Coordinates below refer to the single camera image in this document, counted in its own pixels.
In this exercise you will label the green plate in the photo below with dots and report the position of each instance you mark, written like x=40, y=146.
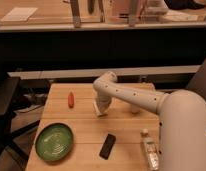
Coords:
x=54, y=142

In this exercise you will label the white paper sheet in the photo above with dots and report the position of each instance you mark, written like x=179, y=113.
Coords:
x=18, y=14

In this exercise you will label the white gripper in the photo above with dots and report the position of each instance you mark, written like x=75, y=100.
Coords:
x=103, y=102

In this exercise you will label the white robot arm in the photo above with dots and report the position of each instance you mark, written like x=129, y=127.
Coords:
x=182, y=120

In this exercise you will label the black chair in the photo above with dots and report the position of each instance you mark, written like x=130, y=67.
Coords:
x=9, y=91

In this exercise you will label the white paper cup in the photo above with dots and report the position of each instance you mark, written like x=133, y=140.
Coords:
x=135, y=109

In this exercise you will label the orange carrot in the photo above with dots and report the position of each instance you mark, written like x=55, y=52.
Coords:
x=71, y=100

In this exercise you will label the white sponge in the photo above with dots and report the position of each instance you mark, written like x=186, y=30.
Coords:
x=97, y=111

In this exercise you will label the long grey bench rail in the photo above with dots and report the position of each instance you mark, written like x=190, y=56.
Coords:
x=53, y=74

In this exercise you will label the clear plastic water bottle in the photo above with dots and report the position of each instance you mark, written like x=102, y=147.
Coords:
x=150, y=150

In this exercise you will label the black remote control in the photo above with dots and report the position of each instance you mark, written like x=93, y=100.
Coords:
x=107, y=146

